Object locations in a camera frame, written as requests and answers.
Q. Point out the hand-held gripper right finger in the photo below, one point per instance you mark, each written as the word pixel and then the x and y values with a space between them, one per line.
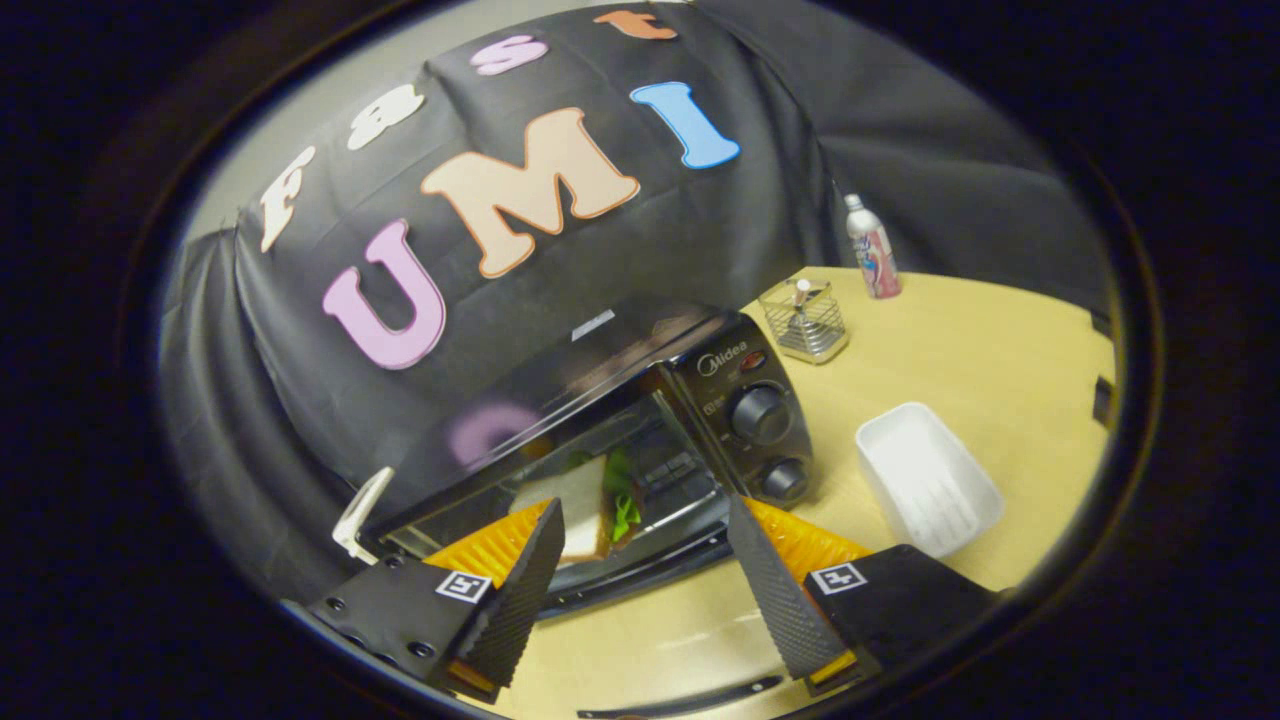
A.
pixel 775 600

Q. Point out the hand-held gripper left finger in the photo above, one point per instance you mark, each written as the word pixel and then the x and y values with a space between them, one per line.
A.
pixel 520 610

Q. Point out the white bread lettuce sandwich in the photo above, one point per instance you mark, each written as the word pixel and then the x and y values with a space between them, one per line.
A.
pixel 575 500

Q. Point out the black toaster oven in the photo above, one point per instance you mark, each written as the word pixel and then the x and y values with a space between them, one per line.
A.
pixel 740 390

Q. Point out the white pop-up toaster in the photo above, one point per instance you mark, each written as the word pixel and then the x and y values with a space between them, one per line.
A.
pixel 360 515

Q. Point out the black flat strip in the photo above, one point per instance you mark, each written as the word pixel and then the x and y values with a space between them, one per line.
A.
pixel 690 700

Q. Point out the white plastic tray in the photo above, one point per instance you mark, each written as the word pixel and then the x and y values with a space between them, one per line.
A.
pixel 925 480

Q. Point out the white pink spray bottle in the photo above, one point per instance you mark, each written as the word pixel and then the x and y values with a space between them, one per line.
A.
pixel 875 255

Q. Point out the black backdrop cloth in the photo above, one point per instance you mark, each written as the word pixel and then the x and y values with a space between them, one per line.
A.
pixel 760 220

